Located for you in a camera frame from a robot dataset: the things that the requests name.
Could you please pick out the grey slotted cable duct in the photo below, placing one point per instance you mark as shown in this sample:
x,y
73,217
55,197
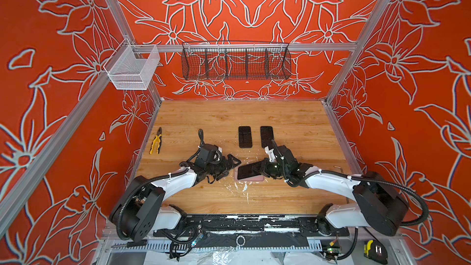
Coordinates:
x,y
287,244

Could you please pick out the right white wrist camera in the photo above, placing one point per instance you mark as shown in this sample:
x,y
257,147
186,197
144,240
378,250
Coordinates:
x,y
270,154

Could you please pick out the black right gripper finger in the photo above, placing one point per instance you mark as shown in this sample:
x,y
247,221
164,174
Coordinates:
x,y
264,173
260,164

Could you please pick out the black wire basket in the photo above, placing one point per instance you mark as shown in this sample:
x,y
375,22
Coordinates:
x,y
235,60

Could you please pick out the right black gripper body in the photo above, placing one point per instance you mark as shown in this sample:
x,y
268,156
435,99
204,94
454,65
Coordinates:
x,y
276,171

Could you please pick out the yellow black tape measure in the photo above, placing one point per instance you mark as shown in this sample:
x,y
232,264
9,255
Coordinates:
x,y
376,251

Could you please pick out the black phone case with holes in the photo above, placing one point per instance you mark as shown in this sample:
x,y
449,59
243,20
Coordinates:
x,y
245,137

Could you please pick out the pink phone case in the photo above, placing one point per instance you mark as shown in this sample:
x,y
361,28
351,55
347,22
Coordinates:
x,y
259,178

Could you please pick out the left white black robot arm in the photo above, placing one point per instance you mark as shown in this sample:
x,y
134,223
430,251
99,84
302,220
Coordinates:
x,y
139,210

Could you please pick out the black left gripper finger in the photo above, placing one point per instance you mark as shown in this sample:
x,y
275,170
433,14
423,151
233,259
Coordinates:
x,y
220,175
232,162

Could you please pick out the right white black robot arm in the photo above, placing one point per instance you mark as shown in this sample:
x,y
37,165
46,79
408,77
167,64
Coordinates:
x,y
375,203

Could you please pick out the black phone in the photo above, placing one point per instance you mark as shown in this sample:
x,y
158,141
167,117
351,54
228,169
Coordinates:
x,y
247,171

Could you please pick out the black screwdriver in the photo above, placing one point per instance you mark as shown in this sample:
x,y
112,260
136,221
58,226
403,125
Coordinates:
x,y
132,243

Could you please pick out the clear plastic bin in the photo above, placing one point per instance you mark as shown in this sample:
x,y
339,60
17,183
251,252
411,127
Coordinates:
x,y
131,67

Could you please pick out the yellow black pliers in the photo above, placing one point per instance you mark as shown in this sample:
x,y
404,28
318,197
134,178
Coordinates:
x,y
156,142

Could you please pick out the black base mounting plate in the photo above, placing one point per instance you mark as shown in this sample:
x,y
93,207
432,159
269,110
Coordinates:
x,y
238,224

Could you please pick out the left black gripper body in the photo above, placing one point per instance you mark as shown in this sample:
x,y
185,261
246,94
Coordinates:
x,y
216,168

